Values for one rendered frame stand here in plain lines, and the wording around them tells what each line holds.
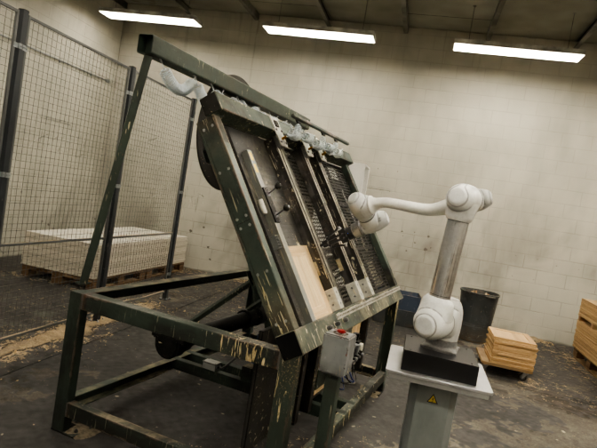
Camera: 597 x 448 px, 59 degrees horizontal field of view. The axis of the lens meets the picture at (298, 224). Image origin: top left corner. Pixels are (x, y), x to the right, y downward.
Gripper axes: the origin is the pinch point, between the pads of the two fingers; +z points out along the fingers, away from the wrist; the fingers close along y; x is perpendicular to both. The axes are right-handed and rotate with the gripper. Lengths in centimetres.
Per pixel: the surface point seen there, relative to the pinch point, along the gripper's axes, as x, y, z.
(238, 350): 68, -38, 34
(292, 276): 43.7, -13.4, 5.1
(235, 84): -17, 123, 22
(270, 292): 68, -19, 8
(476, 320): -426, -119, -3
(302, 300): 44, -27, 5
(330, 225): -35.2, 13.9, 3.3
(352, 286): -35.1, -27.9, 4.5
